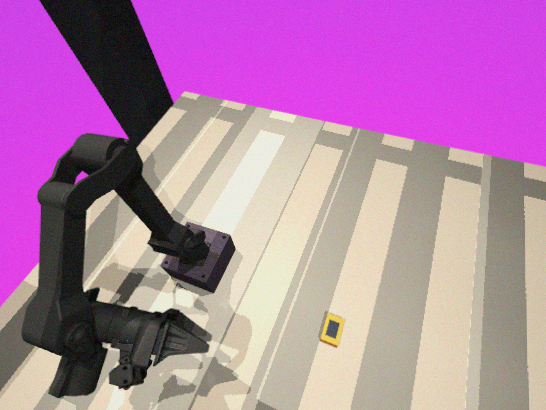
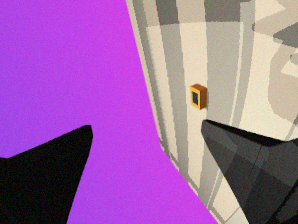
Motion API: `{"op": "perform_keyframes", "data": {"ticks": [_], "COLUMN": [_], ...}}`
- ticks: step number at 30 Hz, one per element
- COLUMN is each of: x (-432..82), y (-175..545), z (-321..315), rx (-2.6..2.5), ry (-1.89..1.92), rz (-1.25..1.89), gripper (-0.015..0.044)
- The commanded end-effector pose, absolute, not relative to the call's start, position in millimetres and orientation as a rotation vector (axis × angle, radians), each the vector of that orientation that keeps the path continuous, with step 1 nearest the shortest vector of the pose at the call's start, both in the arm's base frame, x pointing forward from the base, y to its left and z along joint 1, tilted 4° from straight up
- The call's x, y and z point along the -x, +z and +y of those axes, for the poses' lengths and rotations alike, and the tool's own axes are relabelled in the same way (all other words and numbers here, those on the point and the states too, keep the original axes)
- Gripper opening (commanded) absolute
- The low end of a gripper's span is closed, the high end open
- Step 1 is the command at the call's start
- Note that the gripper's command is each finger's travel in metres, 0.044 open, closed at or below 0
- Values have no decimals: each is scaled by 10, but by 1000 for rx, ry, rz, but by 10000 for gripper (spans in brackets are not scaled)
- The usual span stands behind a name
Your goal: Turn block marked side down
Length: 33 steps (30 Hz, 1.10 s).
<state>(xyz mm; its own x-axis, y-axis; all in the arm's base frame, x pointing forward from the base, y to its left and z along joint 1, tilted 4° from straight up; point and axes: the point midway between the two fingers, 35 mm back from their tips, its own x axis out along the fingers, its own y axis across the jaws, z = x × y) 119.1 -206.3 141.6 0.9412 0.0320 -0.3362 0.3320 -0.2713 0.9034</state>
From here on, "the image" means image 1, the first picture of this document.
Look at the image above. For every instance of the orange block with dark blue face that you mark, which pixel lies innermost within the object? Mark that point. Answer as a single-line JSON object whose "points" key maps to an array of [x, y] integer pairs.
{"points": [[332, 330]]}

